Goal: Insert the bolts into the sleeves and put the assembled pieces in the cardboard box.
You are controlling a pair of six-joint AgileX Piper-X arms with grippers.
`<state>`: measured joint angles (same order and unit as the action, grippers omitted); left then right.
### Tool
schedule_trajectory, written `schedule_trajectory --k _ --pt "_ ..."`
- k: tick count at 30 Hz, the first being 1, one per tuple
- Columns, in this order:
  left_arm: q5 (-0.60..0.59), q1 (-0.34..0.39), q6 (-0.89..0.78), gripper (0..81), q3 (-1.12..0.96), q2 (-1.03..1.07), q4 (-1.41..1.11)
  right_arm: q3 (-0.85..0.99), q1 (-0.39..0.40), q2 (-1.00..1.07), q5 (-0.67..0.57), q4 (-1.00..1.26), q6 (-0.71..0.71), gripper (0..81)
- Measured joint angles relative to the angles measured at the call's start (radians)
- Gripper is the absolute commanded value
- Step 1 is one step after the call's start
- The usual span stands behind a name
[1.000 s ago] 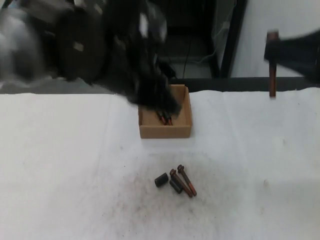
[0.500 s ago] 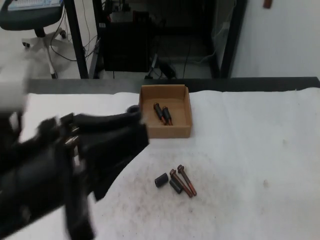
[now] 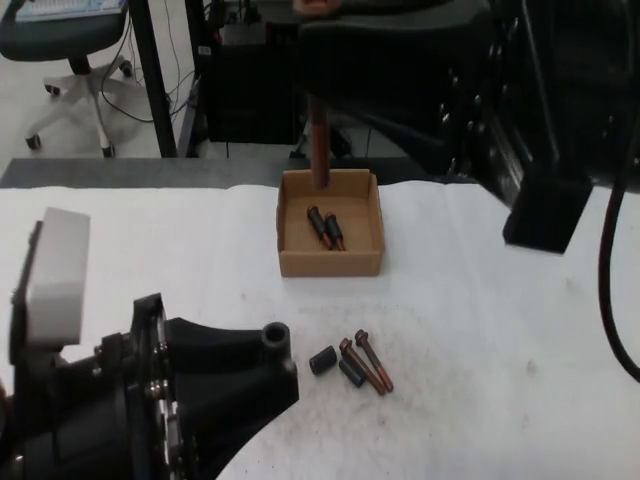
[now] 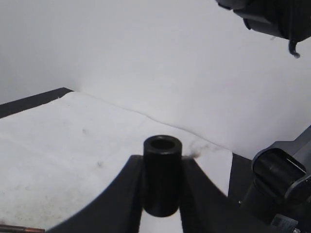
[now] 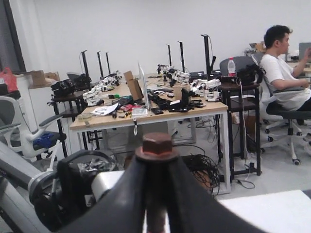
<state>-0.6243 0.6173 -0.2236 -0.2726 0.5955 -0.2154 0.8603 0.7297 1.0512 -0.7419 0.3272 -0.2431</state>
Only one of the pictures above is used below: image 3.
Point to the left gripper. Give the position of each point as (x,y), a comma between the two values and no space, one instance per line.
(150,380)

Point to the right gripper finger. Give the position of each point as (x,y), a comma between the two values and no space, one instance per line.
(380,75)

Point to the black cylindrical sleeve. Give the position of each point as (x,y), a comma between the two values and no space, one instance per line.
(353,373)
(277,339)
(322,360)

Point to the copper coloured bolt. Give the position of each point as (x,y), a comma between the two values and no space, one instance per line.
(318,150)
(375,362)
(361,367)

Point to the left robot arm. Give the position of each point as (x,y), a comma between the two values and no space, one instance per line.
(60,425)

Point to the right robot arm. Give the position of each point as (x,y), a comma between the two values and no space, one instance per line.
(560,100)

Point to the open cardboard box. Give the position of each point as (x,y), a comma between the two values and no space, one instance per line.
(330,260)

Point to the black computer tower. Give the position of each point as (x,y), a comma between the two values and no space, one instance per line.
(255,80)

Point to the black desk leg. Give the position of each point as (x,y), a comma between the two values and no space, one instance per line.
(152,80)

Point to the office chair with white base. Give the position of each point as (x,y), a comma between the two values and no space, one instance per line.
(75,65)

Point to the white keyboard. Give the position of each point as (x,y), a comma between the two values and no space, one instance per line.
(70,8)

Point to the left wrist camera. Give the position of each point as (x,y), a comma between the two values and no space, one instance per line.
(57,270)

